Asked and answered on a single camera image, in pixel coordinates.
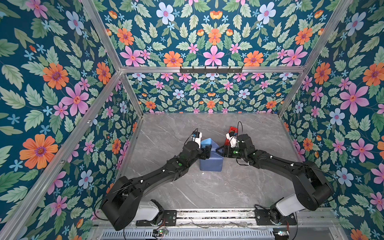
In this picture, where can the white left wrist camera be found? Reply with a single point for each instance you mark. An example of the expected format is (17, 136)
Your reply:
(197, 137)

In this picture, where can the light blue wrapping paper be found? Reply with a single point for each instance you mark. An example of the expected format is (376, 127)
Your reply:
(211, 160)

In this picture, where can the red tape dispenser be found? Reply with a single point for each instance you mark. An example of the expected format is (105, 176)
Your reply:
(233, 132)

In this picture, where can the white cable duct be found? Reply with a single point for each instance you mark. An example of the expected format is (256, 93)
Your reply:
(188, 234)

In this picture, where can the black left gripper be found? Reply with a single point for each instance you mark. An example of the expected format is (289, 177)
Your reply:
(206, 151)

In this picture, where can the aluminium mounting rail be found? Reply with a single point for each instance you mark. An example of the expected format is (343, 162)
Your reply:
(322, 218)

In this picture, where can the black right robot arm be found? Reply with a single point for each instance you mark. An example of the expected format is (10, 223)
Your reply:
(310, 184)

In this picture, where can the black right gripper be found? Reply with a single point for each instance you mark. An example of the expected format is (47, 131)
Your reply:
(224, 149)

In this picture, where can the black hook rail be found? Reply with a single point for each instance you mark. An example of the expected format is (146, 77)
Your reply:
(211, 70)

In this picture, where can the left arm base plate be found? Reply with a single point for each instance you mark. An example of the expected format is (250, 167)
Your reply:
(164, 218)

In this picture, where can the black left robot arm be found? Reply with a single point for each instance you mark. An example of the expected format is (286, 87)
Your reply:
(123, 204)

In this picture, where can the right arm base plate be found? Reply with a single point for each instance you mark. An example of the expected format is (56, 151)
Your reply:
(265, 218)

